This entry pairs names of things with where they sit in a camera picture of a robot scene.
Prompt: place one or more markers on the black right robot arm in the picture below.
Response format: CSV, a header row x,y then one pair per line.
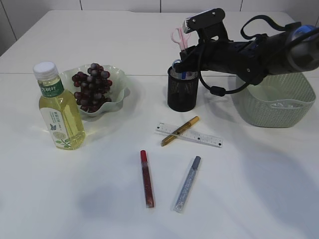
x,y
288,52

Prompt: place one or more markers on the green woven plastic basket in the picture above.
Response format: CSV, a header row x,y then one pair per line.
x,y
253,103

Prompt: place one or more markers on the gold marker pen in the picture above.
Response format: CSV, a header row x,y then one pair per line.
x,y
172,136

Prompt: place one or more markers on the pink purple scissors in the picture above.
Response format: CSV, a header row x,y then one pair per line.
x,y
179,37

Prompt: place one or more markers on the black mesh pen cup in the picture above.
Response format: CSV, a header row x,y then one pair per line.
x,y
182,93

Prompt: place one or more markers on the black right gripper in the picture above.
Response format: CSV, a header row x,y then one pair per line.
x,y
226,56

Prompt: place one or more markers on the blue capped scissors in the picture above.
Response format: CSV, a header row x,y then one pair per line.
x,y
181,75

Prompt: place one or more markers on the red glitter glue tube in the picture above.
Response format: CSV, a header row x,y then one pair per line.
x,y
148,190

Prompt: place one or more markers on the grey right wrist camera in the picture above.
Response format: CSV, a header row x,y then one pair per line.
x,y
203,20

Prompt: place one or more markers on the purple artificial grape bunch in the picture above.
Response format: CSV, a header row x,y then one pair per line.
x,y
93,87

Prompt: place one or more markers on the silver glitter glue tube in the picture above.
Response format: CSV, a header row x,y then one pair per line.
x,y
186,188

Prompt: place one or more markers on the clear plastic ruler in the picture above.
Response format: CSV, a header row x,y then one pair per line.
x,y
190,135

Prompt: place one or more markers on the yellow tea bottle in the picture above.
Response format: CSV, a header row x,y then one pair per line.
x,y
58,108

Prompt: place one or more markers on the clear plastic sheet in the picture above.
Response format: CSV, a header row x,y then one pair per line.
x,y
285,104

